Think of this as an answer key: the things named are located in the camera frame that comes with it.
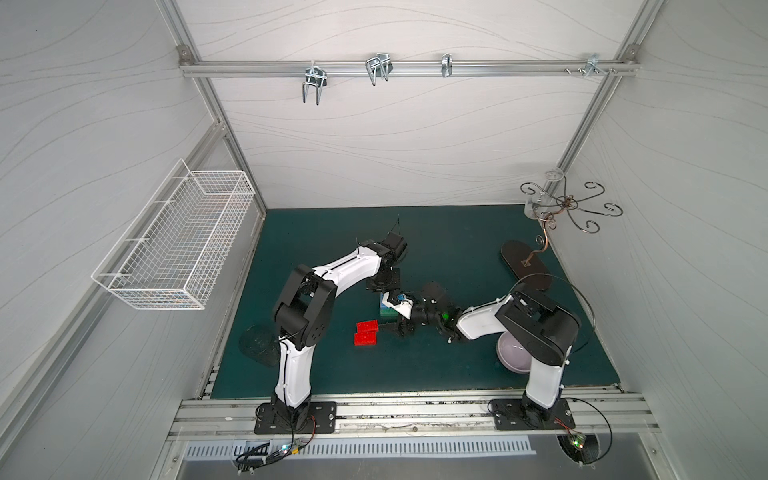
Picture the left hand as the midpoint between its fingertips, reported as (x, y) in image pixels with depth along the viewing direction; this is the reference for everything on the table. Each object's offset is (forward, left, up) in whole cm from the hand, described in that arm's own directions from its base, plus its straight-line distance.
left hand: (392, 289), depth 93 cm
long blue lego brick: (-11, +2, +10) cm, 15 cm away
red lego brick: (-11, +6, -2) cm, 13 cm away
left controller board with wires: (-43, +32, -7) cm, 54 cm away
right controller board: (-39, -47, -6) cm, 62 cm away
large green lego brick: (-7, +1, -2) cm, 8 cm away
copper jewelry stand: (+12, -50, -4) cm, 52 cm away
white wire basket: (-7, +51, +27) cm, 59 cm away
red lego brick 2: (-15, +8, -3) cm, 17 cm away
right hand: (-7, +2, 0) cm, 7 cm away
